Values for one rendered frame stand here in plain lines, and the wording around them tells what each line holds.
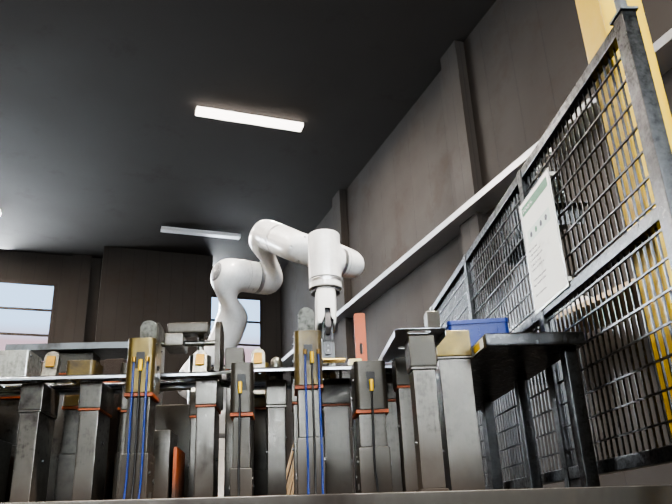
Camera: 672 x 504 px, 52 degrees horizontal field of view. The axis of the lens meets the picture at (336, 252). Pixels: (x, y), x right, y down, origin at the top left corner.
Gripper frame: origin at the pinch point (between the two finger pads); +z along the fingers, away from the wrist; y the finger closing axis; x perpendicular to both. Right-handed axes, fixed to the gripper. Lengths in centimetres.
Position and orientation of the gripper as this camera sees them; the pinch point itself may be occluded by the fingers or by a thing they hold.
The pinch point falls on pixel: (327, 351)
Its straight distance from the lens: 170.9
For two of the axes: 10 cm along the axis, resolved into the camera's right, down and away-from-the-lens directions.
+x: 10.0, -0.1, 0.7
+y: 0.6, -3.7, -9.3
